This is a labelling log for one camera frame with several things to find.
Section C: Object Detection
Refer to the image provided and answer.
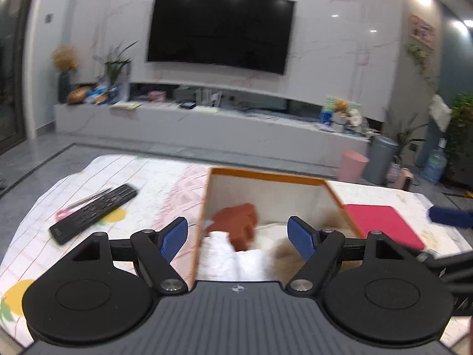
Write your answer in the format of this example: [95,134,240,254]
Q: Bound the framed wall picture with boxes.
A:
[409,14,436,50]

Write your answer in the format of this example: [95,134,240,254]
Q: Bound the pink space heater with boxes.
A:
[385,156,414,191]

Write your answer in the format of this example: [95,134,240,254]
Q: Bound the white fluffy towel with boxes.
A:
[196,223,287,281]

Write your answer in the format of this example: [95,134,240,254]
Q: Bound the orange storage box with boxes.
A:
[193,167,360,280]

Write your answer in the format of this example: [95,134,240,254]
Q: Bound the black remote control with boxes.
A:
[49,183,138,245]

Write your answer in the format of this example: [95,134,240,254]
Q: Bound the red gift box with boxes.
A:
[344,204,425,251]

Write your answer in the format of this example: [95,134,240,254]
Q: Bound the green floor plant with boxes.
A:
[383,109,428,158]

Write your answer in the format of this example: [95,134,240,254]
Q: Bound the green plant in glass vase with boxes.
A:
[93,41,138,104]

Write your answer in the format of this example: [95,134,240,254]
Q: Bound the pink waste bin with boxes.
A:
[338,151,370,183]

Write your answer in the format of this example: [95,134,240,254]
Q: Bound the white marble tv cabinet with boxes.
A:
[54,104,369,167]

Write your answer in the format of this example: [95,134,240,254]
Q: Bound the brown bear shaped sponge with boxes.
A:
[207,203,259,252]

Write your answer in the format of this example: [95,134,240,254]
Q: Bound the blue water jug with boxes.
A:
[421,138,447,184]

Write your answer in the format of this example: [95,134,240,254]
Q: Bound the dark side cabinet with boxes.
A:
[450,127,473,188]

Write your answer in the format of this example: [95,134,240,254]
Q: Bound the dried flowers in dark vase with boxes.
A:
[52,45,78,104]

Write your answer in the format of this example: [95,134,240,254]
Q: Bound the teddy bear on cabinet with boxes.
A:
[333,99,349,123]

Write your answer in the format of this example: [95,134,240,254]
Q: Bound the black wall television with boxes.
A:
[147,0,297,75]

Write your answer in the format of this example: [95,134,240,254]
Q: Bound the hanging white paper calendar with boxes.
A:
[429,95,452,132]

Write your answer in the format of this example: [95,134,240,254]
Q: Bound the grey pedal trash can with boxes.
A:
[362,135,399,185]

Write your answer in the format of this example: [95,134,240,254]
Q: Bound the white wifi router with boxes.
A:
[194,88,222,113]

